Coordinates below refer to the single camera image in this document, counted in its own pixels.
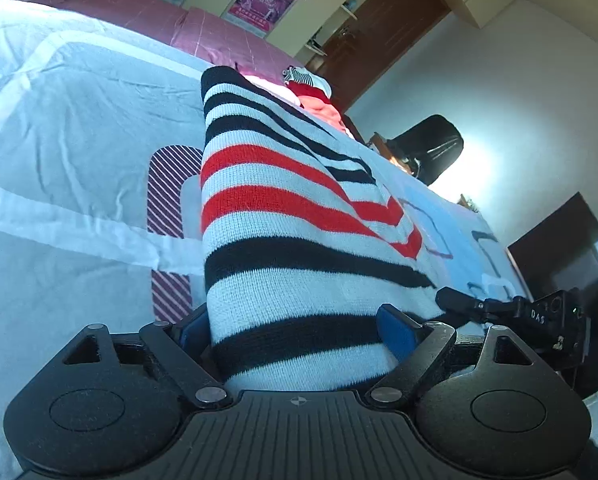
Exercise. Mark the dark low cabinet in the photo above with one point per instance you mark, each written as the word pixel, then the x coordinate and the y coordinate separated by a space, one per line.
pixel 564 245

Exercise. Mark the red orange garment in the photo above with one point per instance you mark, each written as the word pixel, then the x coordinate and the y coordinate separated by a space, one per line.
pixel 324 107

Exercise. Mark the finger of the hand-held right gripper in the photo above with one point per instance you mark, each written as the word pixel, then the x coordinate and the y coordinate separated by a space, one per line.
pixel 466 302

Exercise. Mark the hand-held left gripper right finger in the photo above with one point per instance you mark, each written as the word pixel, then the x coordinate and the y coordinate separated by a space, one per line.
pixel 396 332

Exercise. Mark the pink checked bed sheet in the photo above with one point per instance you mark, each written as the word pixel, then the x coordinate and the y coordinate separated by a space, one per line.
pixel 154 15

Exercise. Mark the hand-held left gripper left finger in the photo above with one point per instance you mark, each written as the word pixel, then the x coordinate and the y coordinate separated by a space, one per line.
pixel 193 332

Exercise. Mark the cream corner shelf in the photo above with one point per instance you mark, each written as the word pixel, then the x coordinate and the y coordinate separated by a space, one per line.
pixel 346 10

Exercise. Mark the black white striped cloth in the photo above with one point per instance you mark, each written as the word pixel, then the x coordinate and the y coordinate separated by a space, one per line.
pixel 304 77

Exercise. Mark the black bag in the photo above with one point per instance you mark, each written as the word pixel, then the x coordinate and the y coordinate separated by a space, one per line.
pixel 429 147

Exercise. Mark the black red white striped sweater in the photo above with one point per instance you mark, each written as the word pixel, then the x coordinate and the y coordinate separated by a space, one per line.
pixel 289 240

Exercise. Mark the small wooden table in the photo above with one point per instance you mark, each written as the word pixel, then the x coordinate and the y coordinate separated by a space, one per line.
pixel 386 152

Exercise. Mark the brown wooden door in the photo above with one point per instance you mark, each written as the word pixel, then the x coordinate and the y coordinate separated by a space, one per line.
pixel 394 35

